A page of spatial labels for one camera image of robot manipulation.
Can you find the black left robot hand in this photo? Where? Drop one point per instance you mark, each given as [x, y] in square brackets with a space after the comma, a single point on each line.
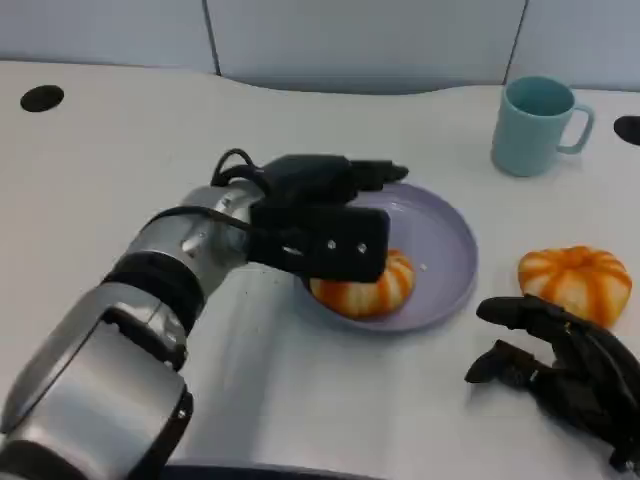
[310, 177]

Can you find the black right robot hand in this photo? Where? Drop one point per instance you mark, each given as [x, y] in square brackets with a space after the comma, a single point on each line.
[590, 380]

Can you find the orange white toy bread roll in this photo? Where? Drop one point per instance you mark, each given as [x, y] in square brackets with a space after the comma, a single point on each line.
[370, 297]
[575, 280]

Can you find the lilac plate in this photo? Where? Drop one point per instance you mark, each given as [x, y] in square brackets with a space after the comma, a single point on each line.
[435, 235]

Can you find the grey partition panel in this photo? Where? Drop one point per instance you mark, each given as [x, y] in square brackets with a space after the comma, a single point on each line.
[370, 35]
[100, 30]
[585, 35]

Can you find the pale green mug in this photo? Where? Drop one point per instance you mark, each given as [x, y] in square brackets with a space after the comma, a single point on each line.
[522, 140]

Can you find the dark robot torso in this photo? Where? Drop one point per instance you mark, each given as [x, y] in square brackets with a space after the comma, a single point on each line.
[270, 473]

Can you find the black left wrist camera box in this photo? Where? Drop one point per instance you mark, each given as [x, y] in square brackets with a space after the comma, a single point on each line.
[340, 235]

